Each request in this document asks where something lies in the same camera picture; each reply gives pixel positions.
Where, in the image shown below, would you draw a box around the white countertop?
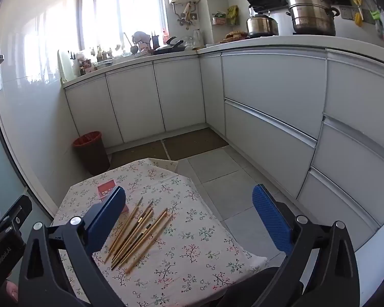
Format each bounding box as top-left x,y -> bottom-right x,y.
63,35 -> 384,88

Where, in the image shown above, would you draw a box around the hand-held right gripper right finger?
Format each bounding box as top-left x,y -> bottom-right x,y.
252,184 -> 361,307

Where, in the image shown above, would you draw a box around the black frying pan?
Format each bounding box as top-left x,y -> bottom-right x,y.
153,38 -> 187,56

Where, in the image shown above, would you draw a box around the pale green cutting board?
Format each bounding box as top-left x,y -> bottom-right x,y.
58,49 -> 76,84

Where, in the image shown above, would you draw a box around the kitchen window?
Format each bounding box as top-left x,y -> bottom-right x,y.
77,0 -> 168,52

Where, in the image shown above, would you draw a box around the pink perforated basket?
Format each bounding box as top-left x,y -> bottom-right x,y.
98,181 -> 129,213

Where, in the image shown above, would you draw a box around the brown trash bin red rim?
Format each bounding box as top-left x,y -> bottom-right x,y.
72,131 -> 111,175

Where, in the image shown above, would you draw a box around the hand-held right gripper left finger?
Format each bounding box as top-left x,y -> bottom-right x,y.
18,185 -> 126,307

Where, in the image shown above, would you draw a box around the white kitchen base cabinets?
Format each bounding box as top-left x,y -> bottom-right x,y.
64,46 -> 384,253

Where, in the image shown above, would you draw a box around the steel kettle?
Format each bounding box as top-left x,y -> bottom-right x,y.
246,13 -> 280,38

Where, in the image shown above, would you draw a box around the grey figurine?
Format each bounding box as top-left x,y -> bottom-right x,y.
131,31 -> 152,52

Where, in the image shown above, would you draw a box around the yellow snack packet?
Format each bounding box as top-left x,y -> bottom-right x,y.
227,5 -> 239,26

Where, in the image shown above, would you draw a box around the pile of chopsticks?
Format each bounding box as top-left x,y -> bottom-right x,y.
104,196 -> 173,274

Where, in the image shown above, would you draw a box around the large steel steamer pot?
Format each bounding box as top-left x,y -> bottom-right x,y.
286,0 -> 340,36

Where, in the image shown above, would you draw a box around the floral tablecloth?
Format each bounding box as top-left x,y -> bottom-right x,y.
51,157 -> 269,307

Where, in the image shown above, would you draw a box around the person's left hand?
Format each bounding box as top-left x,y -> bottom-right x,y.
5,285 -> 19,303

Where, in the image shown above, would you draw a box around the yellow scissors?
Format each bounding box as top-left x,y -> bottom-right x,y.
351,0 -> 365,28

